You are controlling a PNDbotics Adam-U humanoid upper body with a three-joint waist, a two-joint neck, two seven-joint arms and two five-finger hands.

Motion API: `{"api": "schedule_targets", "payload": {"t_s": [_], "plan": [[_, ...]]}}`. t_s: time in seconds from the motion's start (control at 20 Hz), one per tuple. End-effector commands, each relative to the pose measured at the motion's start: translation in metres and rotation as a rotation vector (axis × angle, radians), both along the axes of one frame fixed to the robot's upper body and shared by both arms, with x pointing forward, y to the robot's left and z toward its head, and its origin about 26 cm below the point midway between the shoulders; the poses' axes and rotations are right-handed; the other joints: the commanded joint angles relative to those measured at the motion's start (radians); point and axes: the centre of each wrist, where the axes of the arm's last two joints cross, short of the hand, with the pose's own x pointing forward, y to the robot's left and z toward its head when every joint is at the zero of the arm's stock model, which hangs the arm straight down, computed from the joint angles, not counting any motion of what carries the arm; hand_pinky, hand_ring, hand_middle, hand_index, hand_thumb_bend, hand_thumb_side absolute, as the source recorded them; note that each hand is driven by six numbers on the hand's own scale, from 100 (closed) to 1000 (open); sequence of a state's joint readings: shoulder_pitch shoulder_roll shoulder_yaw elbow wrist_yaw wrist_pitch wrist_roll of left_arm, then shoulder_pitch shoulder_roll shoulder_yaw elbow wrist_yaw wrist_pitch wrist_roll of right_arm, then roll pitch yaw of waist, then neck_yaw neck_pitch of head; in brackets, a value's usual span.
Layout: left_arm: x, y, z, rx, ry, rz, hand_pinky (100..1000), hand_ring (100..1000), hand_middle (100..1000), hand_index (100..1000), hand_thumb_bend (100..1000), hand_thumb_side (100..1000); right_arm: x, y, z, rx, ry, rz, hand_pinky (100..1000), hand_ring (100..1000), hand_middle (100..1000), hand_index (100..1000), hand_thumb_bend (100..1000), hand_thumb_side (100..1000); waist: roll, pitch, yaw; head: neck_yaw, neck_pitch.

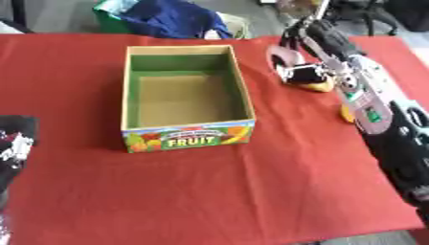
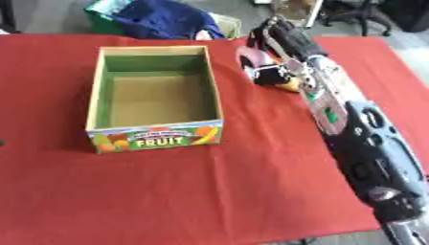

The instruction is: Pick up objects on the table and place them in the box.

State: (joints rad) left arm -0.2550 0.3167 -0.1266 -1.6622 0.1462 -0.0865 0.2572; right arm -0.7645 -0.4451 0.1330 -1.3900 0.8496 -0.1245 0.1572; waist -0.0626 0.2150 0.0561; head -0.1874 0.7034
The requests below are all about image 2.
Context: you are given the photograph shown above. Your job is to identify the black bag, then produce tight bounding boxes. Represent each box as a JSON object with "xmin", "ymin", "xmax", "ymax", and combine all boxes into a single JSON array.
[{"xmin": 383, "ymin": 0, "xmax": 429, "ymax": 33}]

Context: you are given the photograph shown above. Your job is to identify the yellow toy fruit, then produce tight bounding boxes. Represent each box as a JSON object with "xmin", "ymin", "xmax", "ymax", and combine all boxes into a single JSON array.
[{"xmin": 276, "ymin": 78, "xmax": 304, "ymax": 94}]

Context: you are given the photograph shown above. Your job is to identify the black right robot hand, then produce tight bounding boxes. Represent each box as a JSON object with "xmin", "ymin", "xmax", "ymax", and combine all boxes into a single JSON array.
[{"xmin": 244, "ymin": 14, "xmax": 330, "ymax": 86}]

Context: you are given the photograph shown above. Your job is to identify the blue cloth bag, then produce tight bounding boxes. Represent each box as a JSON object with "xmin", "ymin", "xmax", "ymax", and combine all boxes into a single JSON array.
[{"xmin": 108, "ymin": 0, "xmax": 227, "ymax": 40}]

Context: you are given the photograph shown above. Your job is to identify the pink round object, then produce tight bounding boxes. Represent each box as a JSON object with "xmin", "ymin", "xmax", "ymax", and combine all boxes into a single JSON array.
[{"xmin": 236, "ymin": 46, "xmax": 277, "ymax": 80}]

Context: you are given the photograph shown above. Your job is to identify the pale green box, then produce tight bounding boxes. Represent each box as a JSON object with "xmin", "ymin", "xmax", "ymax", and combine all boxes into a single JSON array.
[{"xmin": 208, "ymin": 12, "xmax": 243, "ymax": 40}]

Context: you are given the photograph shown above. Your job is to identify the green bin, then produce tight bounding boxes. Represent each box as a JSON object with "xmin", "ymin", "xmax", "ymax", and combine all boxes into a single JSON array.
[{"xmin": 81, "ymin": 0, "xmax": 134, "ymax": 36}]

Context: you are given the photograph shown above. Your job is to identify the cardboard box with green inside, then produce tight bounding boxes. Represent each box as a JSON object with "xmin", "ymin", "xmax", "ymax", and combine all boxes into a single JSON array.
[{"xmin": 83, "ymin": 45, "xmax": 227, "ymax": 154}]

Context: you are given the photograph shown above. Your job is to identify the black office chair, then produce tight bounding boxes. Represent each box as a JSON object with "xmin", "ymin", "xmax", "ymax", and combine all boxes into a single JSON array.
[{"xmin": 318, "ymin": 0, "xmax": 395, "ymax": 37}]

